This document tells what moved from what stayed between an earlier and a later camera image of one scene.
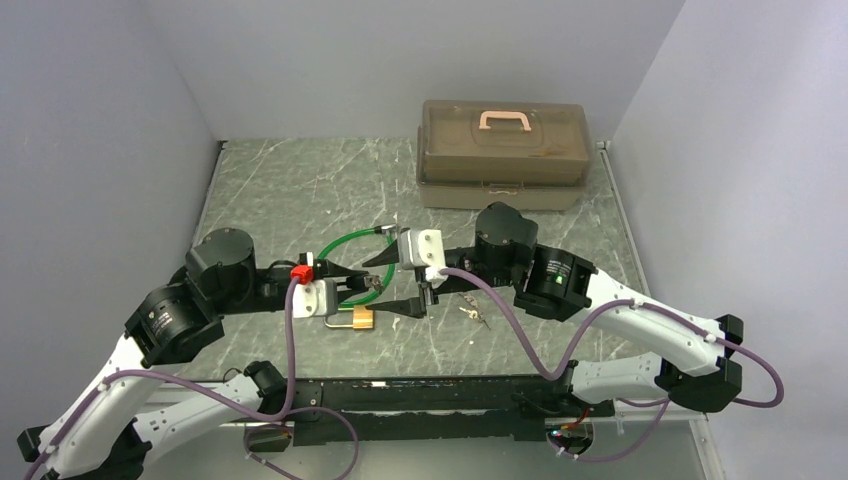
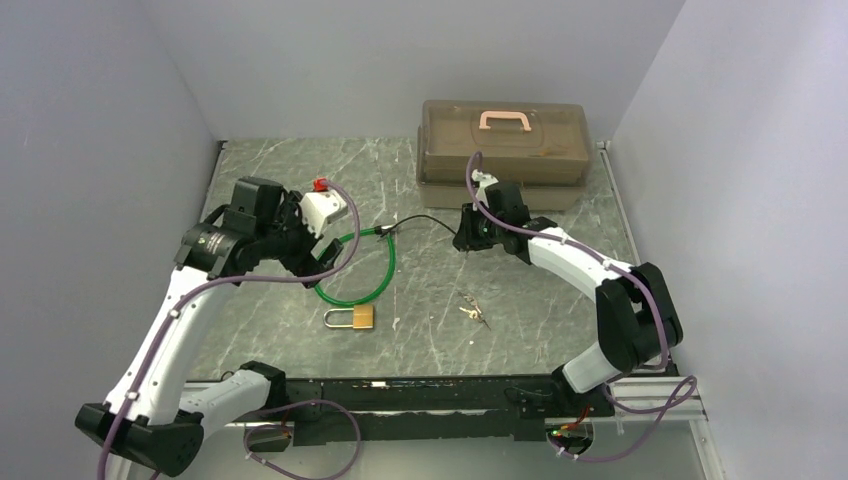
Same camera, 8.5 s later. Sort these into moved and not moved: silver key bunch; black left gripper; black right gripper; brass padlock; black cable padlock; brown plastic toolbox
Moved: black right gripper; black left gripper; black cable padlock
Not moved: silver key bunch; brass padlock; brown plastic toolbox
